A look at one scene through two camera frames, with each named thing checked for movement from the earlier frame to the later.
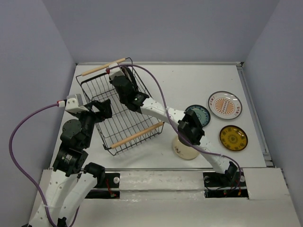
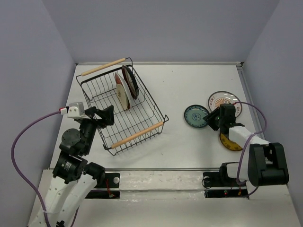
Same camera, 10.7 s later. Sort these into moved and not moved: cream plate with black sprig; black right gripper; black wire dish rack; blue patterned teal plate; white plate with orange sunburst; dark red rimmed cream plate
Moved: black right gripper; cream plate with black sprig
Not moved: white plate with orange sunburst; blue patterned teal plate; dark red rimmed cream plate; black wire dish rack
